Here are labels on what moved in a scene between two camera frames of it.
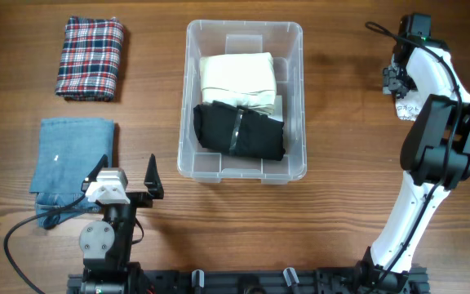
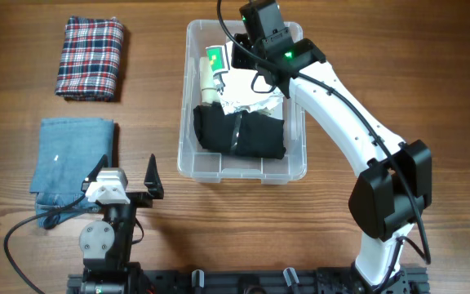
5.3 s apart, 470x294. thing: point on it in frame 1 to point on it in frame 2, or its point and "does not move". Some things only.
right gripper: x=392 y=85 to x=239 y=59
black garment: x=239 y=131 does not move
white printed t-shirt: x=412 y=93 to x=237 y=95
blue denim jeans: x=68 y=150 does not move
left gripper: x=144 y=199 does not move
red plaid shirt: x=90 y=59 does not move
